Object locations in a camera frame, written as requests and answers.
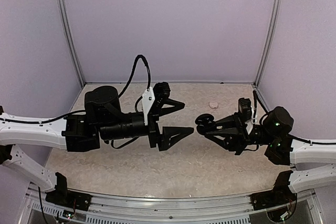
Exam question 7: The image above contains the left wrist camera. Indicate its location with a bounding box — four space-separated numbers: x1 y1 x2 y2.
141 82 171 126

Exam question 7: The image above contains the aluminium corner post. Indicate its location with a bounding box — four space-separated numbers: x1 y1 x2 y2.
254 0 281 89
57 0 86 88

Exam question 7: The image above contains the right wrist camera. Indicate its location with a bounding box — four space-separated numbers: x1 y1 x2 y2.
238 98 257 133

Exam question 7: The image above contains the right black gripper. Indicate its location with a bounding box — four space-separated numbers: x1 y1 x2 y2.
204 112 275 156

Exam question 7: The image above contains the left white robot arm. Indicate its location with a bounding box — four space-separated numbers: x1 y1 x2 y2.
1 82 194 206

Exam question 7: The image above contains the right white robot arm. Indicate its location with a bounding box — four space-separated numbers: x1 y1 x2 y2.
195 104 335 205

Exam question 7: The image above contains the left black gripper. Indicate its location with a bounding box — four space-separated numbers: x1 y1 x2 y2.
99 111 194 151

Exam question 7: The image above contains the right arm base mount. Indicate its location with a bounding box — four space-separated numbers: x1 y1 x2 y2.
250 190 297 211

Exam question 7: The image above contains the left aluminium corner post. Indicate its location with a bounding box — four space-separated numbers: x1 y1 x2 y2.
57 0 86 88

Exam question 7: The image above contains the right aluminium corner post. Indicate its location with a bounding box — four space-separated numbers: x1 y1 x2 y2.
254 0 281 89

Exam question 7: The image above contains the pink earbud charging case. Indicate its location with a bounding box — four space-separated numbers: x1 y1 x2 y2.
208 101 218 109

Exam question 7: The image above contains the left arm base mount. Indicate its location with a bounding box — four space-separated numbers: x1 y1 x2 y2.
46 190 92 211

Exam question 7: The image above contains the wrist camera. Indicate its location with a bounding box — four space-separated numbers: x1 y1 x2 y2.
141 82 171 126
238 98 257 133

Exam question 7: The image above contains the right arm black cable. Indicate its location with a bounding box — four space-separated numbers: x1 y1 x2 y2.
251 90 336 146

